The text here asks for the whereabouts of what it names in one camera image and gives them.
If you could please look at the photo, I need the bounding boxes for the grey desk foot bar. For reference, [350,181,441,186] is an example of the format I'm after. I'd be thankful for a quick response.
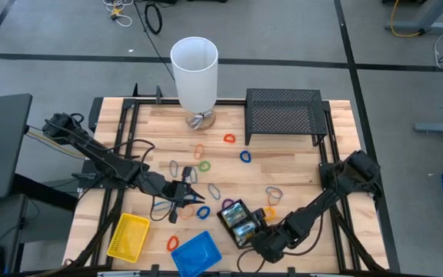
[413,122,443,135]

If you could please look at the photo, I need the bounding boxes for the black plastic basket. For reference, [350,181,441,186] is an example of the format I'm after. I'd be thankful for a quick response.
[216,199,268,250]

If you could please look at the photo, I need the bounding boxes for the black coiled floor cable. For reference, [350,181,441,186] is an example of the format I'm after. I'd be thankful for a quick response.
[144,2,164,35]

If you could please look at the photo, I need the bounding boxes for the thin white floor cable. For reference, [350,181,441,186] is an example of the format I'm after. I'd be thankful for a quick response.
[433,32,443,69]

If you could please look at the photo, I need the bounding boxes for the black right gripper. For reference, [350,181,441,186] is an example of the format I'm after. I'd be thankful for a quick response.
[245,208,288,265]

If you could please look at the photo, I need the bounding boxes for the grey desk leg frame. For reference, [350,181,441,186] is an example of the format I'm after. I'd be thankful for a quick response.
[382,0,443,35]

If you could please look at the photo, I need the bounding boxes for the blue plastic basket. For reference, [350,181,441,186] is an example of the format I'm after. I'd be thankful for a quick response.
[170,230,222,277]

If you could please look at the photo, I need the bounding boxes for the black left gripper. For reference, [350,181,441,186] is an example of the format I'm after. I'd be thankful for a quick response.
[163,165,207,225]

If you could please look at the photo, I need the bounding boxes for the yellow plastic basket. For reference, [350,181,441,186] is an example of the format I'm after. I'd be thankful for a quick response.
[106,213,152,264]

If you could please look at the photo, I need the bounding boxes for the yellow floor cable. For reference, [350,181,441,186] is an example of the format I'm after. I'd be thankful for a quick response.
[389,0,422,38]

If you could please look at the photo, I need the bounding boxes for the coiled white lamp cord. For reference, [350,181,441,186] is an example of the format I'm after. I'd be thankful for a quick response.
[189,111,212,130]

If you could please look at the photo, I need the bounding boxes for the dark grey side desk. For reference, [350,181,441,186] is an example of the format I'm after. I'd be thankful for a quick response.
[0,93,33,201]

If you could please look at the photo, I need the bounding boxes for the black mesh shelf riser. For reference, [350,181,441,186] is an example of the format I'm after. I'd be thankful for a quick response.
[244,88,328,146]

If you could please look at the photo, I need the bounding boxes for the white table lamp wooden base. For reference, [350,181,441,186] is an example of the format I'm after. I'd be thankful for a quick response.
[169,36,220,131]

